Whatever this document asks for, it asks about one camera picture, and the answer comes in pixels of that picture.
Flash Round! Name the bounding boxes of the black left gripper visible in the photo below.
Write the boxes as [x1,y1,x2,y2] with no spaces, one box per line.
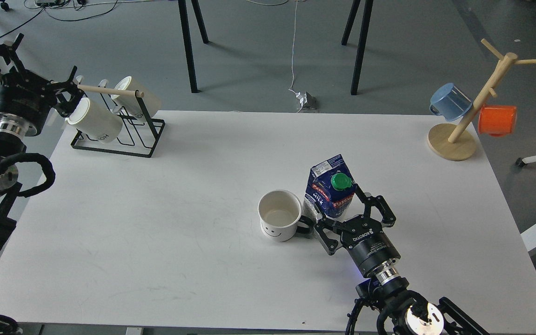
[0,33,85,136]

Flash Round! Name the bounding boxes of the black table legs left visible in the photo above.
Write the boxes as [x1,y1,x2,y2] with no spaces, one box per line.
[177,0,210,94]

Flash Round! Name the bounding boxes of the black wire mug rack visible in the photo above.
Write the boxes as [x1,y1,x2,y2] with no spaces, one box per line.
[66,75,165,158]

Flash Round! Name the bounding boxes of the white cable on floor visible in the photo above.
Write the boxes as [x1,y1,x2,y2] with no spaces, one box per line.
[247,0,307,112]

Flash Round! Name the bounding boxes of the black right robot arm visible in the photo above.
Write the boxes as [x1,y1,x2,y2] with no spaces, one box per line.
[311,188,487,335]

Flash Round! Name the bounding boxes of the white smiley mug black handle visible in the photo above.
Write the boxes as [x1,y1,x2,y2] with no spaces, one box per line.
[257,189,314,242]

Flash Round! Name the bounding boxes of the wooden mug tree stand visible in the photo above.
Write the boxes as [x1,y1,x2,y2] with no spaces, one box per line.
[426,39,536,161]

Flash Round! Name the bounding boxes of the black table legs right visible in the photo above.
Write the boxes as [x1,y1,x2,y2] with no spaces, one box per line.
[341,0,374,96]

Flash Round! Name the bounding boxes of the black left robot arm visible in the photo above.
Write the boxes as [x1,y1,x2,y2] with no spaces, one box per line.
[0,34,84,251]

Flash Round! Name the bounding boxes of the blue white milk carton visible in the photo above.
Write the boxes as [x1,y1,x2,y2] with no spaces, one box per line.
[303,154,357,219]

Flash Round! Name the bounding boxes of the blue cup on tree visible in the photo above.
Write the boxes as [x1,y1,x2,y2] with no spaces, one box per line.
[429,82,474,121]

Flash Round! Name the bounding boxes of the white mug on rack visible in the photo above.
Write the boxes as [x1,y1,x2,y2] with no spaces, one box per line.
[66,97,123,143]
[111,76,162,119]

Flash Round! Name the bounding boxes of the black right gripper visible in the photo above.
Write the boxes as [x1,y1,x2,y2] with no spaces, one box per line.
[313,185,401,278]

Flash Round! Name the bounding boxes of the white mug front on rack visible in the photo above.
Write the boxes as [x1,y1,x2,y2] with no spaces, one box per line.
[66,97,123,143]

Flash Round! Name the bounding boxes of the white mug rear on rack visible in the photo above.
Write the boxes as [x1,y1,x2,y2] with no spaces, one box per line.
[111,76,162,119]

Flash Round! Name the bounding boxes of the black table legs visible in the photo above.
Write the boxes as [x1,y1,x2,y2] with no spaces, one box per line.
[341,0,374,96]
[177,0,210,94]

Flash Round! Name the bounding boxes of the orange cup on tree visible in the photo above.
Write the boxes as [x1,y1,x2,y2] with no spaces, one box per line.
[478,105,517,136]

